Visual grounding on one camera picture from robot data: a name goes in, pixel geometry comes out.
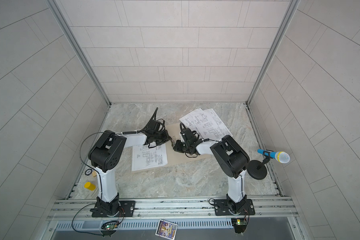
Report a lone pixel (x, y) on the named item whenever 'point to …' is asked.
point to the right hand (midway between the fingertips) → (174, 148)
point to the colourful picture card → (166, 229)
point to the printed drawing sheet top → (144, 157)
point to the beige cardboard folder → (174, 157)
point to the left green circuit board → (109, 225)
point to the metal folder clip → (173, 141)
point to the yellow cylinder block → (89, 186)
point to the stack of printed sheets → (208, 124)
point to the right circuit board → (239, 224)
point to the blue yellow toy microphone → (281, 156)
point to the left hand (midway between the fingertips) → (176, 135)
